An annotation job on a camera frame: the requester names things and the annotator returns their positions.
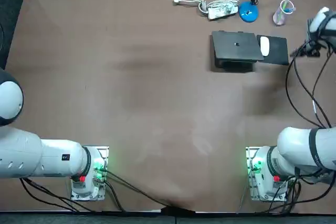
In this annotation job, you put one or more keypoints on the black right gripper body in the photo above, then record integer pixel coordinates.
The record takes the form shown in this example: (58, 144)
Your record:
(312, 48)

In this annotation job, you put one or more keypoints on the grey laptop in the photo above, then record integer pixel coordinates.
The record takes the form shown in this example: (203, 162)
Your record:
(236, 48)

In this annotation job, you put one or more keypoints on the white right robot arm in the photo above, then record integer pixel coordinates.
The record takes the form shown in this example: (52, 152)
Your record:
(294, 140)

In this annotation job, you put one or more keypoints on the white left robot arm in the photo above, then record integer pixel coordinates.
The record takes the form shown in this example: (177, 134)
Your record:
(52, 158)

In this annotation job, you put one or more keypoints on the black mouse pad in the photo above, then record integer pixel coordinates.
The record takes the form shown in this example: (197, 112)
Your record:
(278, 51)

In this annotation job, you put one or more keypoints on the white computer mouse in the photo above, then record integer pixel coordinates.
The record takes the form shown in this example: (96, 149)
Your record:
(264, 47)

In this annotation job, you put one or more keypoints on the black laptop stand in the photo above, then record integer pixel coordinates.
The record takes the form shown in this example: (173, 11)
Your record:
(236, 66)

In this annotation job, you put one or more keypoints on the green and blue pen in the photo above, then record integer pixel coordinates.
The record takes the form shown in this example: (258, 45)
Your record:
(290, 10)

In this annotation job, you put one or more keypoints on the pink mesh pen cup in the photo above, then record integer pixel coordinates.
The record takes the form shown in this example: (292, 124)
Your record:
(279, 18)

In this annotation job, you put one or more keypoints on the white power strip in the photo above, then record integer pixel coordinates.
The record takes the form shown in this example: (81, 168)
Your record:
(223, 11)

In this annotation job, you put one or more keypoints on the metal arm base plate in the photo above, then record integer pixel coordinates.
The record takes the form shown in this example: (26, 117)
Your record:
(250, 182)
(103, 150)

